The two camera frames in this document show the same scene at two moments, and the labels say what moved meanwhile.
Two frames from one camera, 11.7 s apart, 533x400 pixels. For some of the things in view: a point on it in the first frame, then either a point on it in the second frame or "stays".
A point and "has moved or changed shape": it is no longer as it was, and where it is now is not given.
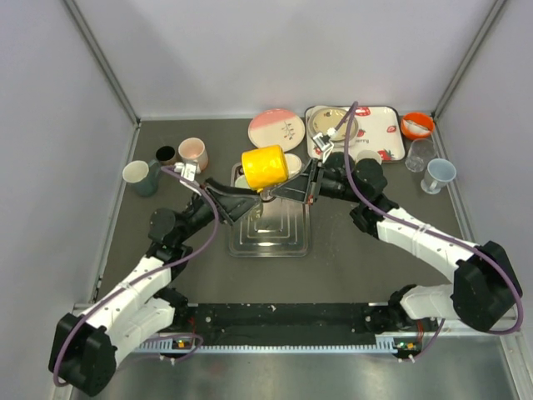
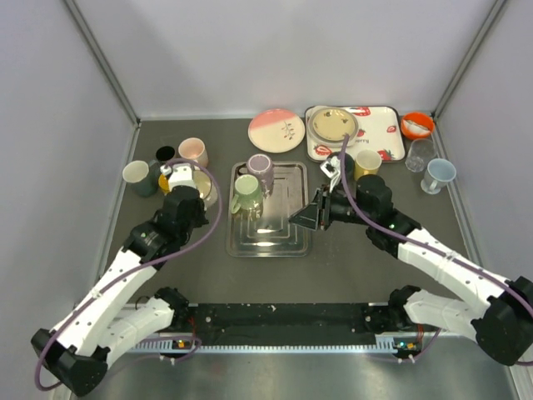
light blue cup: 438,174 stays
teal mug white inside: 145,177 stays
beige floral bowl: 321,119 stays
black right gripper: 305,187 -> 314,215
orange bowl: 417,125 stays
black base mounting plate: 281,324 stays
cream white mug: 294,164 has moved or changed shape
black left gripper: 232,202 -> 200,218
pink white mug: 193,148 stays
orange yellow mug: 264,167 -> 164,183
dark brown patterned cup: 166,155 stays
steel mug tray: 278,227 stays
